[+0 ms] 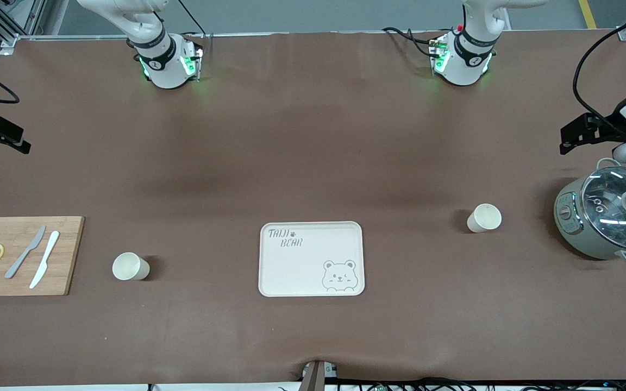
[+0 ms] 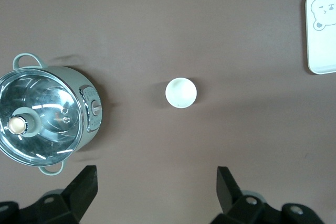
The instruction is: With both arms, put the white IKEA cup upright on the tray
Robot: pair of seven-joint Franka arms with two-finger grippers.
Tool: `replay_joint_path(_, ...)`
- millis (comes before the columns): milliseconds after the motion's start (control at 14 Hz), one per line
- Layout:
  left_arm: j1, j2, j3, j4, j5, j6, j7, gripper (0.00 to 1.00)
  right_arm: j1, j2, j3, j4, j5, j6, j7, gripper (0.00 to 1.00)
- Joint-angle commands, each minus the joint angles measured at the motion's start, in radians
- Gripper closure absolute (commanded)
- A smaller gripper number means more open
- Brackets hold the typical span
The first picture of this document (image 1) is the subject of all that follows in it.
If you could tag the white plastic knife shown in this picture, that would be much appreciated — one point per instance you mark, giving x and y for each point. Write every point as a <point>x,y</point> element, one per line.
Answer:
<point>45,258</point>

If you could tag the wooden cutting board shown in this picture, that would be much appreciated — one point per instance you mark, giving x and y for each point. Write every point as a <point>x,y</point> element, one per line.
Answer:
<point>68,255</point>

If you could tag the brown table cover mat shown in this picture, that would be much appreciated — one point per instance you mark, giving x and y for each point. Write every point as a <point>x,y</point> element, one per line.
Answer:
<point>291,163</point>

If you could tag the grey plastic knife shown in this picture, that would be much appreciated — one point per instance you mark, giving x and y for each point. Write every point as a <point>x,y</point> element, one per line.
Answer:
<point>25,252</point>

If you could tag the white IKEA cup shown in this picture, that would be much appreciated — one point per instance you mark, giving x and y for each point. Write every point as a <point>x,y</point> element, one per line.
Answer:
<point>484,218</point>
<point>128,266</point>

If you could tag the green electric cooking pot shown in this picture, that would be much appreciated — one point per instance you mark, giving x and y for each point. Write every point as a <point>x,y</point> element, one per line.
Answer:
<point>571,228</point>

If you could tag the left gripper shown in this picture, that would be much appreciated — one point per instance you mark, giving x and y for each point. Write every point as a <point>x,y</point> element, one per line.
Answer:
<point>608,128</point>

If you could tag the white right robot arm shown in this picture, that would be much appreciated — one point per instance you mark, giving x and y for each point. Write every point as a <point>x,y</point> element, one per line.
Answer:
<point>161,65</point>

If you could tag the cream bear print tray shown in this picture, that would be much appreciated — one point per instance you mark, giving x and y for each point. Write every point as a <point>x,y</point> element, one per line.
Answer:
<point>302,266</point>

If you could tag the glass pot lid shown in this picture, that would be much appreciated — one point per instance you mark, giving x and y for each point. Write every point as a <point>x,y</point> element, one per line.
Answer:
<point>612,206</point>

